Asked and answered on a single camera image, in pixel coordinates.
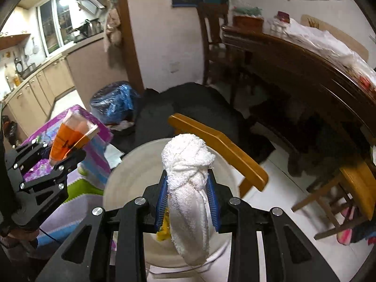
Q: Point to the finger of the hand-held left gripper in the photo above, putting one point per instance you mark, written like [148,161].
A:
[25,155]
[50,182]

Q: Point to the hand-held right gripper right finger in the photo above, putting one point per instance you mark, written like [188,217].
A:
[213,202]

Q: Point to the black plastic bags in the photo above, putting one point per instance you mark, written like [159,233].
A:
[10,132]

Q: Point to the small red box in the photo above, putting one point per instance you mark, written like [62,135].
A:
[283,17]

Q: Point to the pink slipper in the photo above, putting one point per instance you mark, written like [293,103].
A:
[346,229]

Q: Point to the dark wooden dining table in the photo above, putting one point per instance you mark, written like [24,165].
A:
[293,64]

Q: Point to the white plastic sheet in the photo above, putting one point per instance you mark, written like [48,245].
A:
[323,44]

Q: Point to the blue plastic bag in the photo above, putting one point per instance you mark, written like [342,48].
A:
[114,100]

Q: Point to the metal cooking pot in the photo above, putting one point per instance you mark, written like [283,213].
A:
[94,27]

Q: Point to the kitchen window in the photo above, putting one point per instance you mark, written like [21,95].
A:
[54,23]

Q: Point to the white wall outlet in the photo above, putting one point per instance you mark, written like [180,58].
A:
[175,67]

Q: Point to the white round bin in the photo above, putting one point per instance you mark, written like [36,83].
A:
[132,167]

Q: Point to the beige kitchen base cabinets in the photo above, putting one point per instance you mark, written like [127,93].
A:
[44,85]

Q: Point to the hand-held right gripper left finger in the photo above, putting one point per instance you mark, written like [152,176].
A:
[161,202]

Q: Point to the wooden wall shelf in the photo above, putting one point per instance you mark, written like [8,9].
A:
[14,39]

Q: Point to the hanging beige cloth bags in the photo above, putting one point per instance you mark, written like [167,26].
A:
[113,29]

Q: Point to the white knotted towel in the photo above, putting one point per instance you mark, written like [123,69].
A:
[188,164]

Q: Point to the brown wooden box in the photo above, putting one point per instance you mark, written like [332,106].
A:
[248,23]

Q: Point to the light wooden chair back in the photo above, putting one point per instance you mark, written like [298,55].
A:
[352,35]

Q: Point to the orange snack packet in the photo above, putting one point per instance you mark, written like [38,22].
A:
[66,138]

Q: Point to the dark wooden chair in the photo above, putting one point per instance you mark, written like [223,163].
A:
[205,35]

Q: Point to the black cloth heap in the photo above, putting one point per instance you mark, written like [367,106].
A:
[199,102]

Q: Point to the yellow wooden chair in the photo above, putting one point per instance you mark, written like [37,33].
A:
[223,144]
[358,182]

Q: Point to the metal range hood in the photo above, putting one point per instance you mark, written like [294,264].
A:
[88,1]

